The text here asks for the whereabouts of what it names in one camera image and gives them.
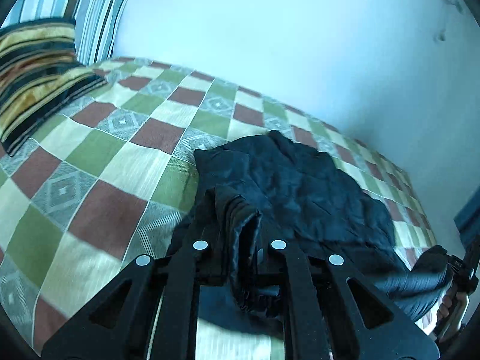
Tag black puffer jacket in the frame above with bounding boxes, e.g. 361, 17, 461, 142
168, 131, 452, 334

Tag person's right hand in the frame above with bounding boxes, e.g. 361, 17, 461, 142
436, 289, 470, 322

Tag blue curtain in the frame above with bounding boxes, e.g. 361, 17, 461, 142
454, 190, 480, 248

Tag checkered patchwork bedspread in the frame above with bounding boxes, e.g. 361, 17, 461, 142
1, 58, 435, 352

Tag yellow black striped pillow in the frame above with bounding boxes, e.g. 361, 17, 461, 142
1, 17, 107, 156

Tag blue striped pillow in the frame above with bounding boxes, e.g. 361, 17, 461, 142
1, 0, 128, 65

